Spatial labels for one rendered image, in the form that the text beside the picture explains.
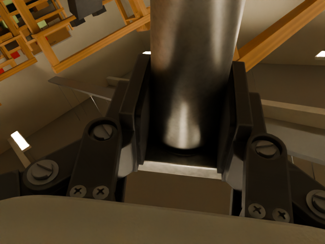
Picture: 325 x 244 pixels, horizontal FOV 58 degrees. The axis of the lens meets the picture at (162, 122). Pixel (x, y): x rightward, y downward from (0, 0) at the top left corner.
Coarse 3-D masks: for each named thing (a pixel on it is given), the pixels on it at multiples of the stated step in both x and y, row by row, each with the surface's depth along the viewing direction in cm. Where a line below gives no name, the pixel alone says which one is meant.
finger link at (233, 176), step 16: (240, 64) 12; (240, 80) 11; (224, 96) 12; (240, 96) 10; (256, 96) 12; (224, 112) 11; (240, 112) 10; (256, 112) 11; (224, 128) 11; (240, 128) 10; (256, 128) 10; (224, 144) 10; (240, 144) 10; (224, 160) 11; (240, 160) 9; (288, 160) 9; (224, 176) 11; (240, 176) 10; (304, 176) 9; (240, 192) 10; (304, 192) 9; (320, 192) 8; (304, 208) 8; (320, 208) 8; (320, 224) 8
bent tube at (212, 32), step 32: (160, 0) 8; (192, 0) 8; (224, 0) 8; (160, 32) 9; (192, 32) 9; (224, 32) 9; (160, 64) 10; (192, 64) 9; (224, 64) 10; (160, 96) 11; (192, 96) 10; (160, 128) 12; (192, 128) 11; (160, 160) 12; (192, 160) 12
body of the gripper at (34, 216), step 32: (0, 224) 6; (32, 224) 6; (64, 224) 6; (96, 224) 6; (128, 224) 6; (160, 224) 6; (192, 224) 6; (224, 224) 6; (256, 224) 7; (288, 224) 7
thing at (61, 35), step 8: (40, 16) 944; (56, 16) 972; (24, 24) 922; (48, 24) 963; (56, 32) 981; (64, 32) 996; (48, 40) 972; (56, 40) 986; (64, 40) 1002; (40, 48) 962
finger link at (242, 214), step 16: (256, 144) 9; (272, 144) 9; (256, 160) 9; (272, 160) 9; (256, 176) 8; (272, 176) 8; (288, 176) 8; (256, 192) 8; (272, 192) 8; (288, 192) 8; (240, 208) 10; (256, 208) 8; (272, 208) 8; (288, 208) 8
